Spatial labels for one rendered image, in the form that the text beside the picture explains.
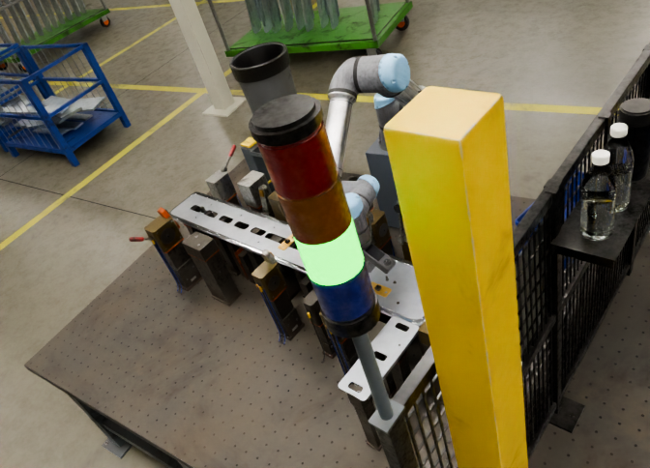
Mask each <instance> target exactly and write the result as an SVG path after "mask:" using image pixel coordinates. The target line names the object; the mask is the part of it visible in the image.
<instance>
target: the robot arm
mask: <svg viewBox="0 0 650 468"><path fill-rule="evenodd" d="M425 88H427V87H425V86H421V85H417V84H416V83H415V82H414V81H412V80H411V79H410V68H409V65H408V62H407V60H406V58H405V57H404V56H403V55H401V54H395V53H388V54H381V55H368V56H355V57H352V58H350V59H348V60H346V61H345V62H344V63H343V64H342V65H341V66H340V67H339V68H338V70H337V71H336V73H335V74H334V76H333V78H332V80H331V83H330V86H329V90H328V99H329V100H330V104H329V110H328V116H327V122H326V131H327V134H328V137H329V140H330V144H331V147H332V151H333V154H334V157H335V161H336V164H337V168H338V172H339V174H340V179H341V174H342V168H343V162H344V156H345V149H346V143H347V137H348V131H349V125H350V118H351V112H352V105H353V103H355V102H356V101H357V96H358V94H360V93H376V95H375V96H374V99H373V101H374V108H375V111H376V115H377V120H378V124H379V129H380V130H379V136H378V143H379V147H380V148H381V149H382V150H384V151H387V152H388V150H387V146H386V141H385V137H384V132H383V131H384V127H385V125H386V124H387V123H388V122H389V121H390V120H391V119H392V118H393V117H395V116H396V115H397V114H398V113H399V112H400V111H401V110H402V109H403V108H404V107H405V106H406V105H408V104H409V103H410V102H411V101H412V100H413V99H414V98H415V97H416V96H417V95H418V94H419V93H421V92H422V91H423V90H424V89H425ZM341 183H342V186H343V189H344V193H345V196H346V200H347V203H348V206H349V210H350V213H351V217H352V219H353V222H354V226H355V229H356V232H357V236H358V239H359V243H360V246H361V249H362V253H363V255H364V259H365V262H366V265H367V269H368V272H369V273H371V271H372V270H373V269H374V268H375V267H377V268H378V269H379V270H381V271H382V272H383V273H385V274H388V273H389V272H390V271H391V270H392V269H393V268H394V267H395V265H396V261H395V260H394V259H392V258H391V257H390V256H389V255H387V254H386V253H385V252H383V251H382V250H381V249H379V248H378V247H376V246H375V245H374V244H372V243H371V237H370V232H369V225H368V222H367V218H366V215H367V213H368V211H369V208H370V206H371V204H372V202H373V200H374V199H375V198H376V196H377V193H378V191H379V183H378V181H377V180H376V179H375V178H374V177H372V176H370V175H363V176H361V177H360V178H359V179H357V181H341Z"/></svg>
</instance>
